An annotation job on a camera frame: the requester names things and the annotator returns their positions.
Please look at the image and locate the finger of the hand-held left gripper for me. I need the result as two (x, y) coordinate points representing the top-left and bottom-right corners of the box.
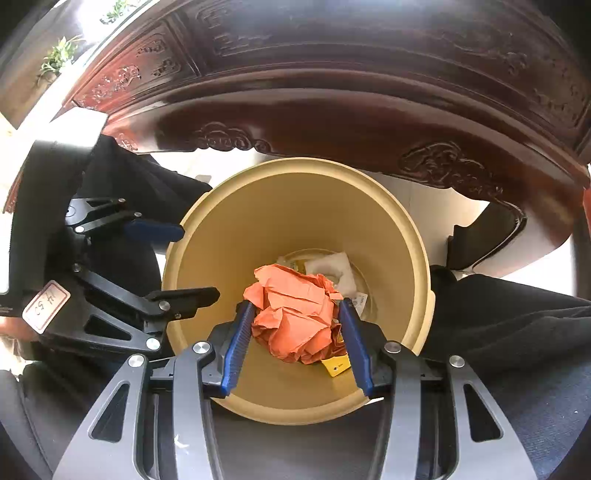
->
(65, 198), (185, 244)
(41, 265), (221, 356)

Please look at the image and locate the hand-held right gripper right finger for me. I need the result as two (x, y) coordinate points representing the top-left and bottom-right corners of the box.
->
(338, 298), (539, 480)

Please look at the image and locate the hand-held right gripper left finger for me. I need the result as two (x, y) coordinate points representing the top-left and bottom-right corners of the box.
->
(53, 299), (257, 480)

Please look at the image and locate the orange paper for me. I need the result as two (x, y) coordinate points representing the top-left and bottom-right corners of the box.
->
(243, 264), (345, 365)

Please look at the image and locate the yellow plastic trash bin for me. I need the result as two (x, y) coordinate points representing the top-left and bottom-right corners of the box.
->
(161, 158), (436, 425)

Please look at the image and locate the yellow wrapper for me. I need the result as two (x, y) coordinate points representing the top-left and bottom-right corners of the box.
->
(322, 323), (350, 378)

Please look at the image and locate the small white wrapper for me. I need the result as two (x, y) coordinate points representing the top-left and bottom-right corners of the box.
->
(348, 291), (371, 320)

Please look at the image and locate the person's left leg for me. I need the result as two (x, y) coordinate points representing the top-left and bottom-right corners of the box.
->
(83, 135), (214, 301)

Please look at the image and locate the person's leg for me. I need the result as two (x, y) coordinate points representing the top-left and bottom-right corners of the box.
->
(83, 135), (214, 301)
(422, 268), (591, 370)

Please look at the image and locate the white crumpled tissue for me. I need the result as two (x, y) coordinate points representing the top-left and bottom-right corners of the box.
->
(305, 251), (355, 296)

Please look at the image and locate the dark grey cloth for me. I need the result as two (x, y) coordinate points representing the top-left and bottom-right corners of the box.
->
(0, 355), (591, 480)

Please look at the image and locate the green potted plant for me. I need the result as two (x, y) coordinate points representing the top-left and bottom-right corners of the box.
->
(99, 0), (141, 25)
(36, 36), (88, 88)

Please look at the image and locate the person's right leg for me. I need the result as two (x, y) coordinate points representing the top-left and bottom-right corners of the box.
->
(422, 268), (591, 370)

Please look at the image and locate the carved wooden table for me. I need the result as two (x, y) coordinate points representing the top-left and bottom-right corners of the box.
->
(60, 0), (591, 273)

